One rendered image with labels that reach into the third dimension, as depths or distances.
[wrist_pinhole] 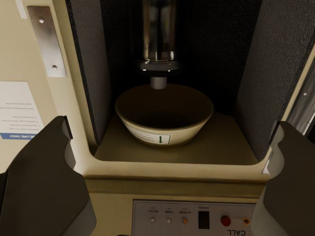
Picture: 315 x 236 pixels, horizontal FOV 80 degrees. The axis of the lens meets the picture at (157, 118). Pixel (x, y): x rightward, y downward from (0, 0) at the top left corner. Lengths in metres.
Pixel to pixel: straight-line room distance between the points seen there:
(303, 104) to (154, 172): 0.22
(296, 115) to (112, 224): 0.29
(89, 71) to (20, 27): 0.52
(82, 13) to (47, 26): 0.06
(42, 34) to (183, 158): 0.24
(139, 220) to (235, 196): 0.15
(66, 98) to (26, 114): 0.68
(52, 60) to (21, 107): 0.69
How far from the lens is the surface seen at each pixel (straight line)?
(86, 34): 0.28
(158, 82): 0.31
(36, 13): 0.24
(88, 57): 0.28
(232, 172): 0.33
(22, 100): 0.90
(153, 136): 0.29
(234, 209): 0.34
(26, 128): 0.98
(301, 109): 0.29
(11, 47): 0.82
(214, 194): 0.33
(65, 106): 0.27
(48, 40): 0.24
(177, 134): 0.29
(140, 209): 0.32
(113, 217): 0.33
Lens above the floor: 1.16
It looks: 33 degrees up
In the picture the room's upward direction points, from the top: 179 degrees counter-clockwise
